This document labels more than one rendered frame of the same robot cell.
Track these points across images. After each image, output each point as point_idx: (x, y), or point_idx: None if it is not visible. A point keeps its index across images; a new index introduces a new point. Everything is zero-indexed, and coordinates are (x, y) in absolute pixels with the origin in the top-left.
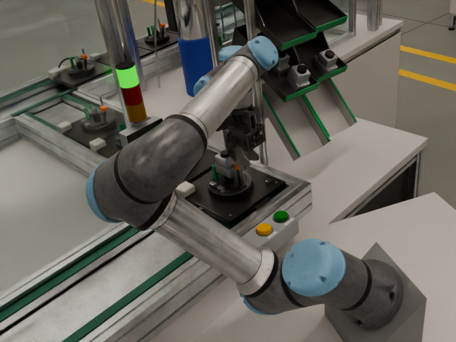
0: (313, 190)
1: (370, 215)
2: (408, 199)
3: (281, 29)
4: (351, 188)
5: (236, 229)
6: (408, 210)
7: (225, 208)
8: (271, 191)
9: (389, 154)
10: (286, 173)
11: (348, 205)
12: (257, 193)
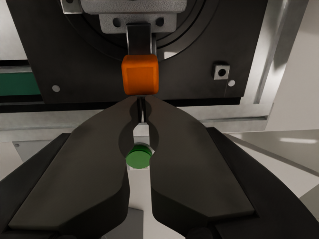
0: (290, 68)
1: (255, 158)
2: (301, 170)
3: None
4: (310, 113)
5: (49, 121)
6: (279, 178)
7: (60, 57)
8: (192, 96)
9: None
10: (286, 64)
11: (267, 131)
12: (164, 78)
